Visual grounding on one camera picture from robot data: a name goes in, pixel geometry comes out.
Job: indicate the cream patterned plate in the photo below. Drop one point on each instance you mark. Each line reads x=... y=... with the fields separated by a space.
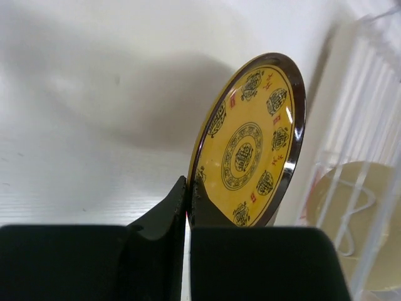
x=385 y=273

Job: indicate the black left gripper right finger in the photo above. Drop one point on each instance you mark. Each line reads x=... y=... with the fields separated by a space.
x=259 y=263

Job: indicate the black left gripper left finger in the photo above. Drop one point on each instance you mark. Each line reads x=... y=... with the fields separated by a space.
x=140 y=261

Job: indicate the yellow patterned plate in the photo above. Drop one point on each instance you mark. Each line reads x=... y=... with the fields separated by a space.
x=249 y=145

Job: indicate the white wire dish rack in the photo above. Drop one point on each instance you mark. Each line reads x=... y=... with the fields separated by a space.
x=356 y=117

